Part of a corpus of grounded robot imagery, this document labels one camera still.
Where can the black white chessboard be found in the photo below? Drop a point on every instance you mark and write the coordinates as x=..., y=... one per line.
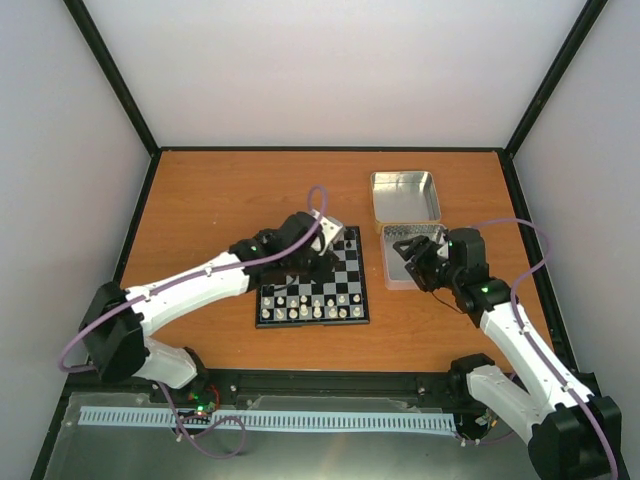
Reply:
x=348, y=280

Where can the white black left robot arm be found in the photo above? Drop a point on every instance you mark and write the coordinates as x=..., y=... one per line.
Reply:
x=118, y=326

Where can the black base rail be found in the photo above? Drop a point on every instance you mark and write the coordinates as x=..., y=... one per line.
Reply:
x=419, y=385

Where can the pink metal tin base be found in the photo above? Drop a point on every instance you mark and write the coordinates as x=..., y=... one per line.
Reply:
x=396, y=276

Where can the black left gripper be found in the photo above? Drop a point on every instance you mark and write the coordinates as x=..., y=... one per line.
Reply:
x=329, y=260

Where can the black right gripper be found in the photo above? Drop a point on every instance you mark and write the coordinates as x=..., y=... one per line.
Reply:
x=419, y=242

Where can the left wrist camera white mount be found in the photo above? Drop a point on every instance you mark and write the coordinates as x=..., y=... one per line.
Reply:
x=329, y=231

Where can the light blue cable duct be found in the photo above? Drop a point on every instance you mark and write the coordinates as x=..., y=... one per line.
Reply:
x=274, y=421

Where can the black frame post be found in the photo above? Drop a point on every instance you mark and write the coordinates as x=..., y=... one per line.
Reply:
x=571, y=45
x=99, y=49

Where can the gold metal tin lid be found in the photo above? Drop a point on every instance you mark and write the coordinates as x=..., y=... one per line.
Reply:
x=404, y=197

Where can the black left frame post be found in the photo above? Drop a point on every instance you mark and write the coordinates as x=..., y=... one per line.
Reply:
x=99, y=49

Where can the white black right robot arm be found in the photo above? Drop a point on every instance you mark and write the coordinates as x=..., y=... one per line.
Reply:
x=570, y=432

